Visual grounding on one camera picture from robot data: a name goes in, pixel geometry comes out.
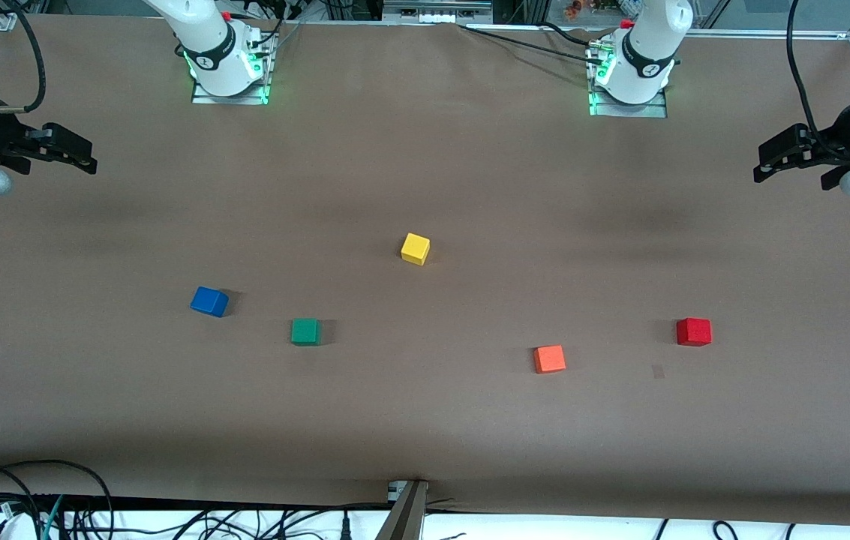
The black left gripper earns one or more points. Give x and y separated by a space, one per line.
835 144

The red cube block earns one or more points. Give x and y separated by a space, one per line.
694 331

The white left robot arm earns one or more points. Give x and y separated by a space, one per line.
646 45

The blue cube block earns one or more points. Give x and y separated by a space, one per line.
208 301

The green cube block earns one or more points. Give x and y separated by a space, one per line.
305 331

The orange cube block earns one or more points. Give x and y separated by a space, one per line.
549 358

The yellow cube block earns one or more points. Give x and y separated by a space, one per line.
415 247

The grey power strip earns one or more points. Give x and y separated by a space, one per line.
436 11

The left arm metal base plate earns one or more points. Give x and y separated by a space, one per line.
631 110

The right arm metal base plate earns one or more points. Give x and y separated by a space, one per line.
268 75

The aluminium camera post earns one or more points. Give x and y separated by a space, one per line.
406 517

